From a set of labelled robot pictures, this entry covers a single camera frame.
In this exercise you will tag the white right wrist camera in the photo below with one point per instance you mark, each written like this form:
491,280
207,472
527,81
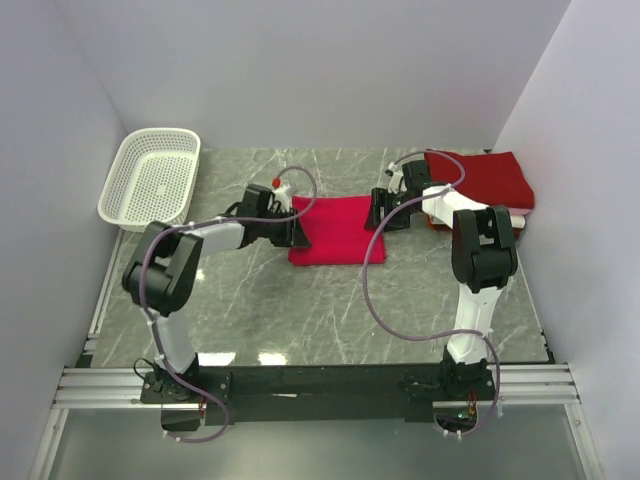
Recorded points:
396,182

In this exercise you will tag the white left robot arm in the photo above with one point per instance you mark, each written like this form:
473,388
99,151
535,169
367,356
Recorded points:
161,274

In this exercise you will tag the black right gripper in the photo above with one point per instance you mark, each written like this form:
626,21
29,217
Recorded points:
380,198

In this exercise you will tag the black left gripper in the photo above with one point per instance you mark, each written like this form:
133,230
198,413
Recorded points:
294,236

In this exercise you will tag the aluminium frame rail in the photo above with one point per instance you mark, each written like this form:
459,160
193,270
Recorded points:
119,388

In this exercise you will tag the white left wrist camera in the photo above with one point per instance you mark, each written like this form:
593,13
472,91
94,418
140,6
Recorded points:
283,193

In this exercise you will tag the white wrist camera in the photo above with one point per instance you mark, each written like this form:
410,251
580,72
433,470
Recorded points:
283,193
396,182

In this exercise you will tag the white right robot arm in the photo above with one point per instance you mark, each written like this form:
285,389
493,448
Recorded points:
483,259

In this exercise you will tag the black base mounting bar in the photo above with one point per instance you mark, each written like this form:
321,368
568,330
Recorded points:
306,393

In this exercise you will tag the white plastic basket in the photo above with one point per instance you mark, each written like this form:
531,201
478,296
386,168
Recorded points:
152,178

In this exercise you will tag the bright red t-shirt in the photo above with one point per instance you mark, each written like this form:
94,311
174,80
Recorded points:
336,230

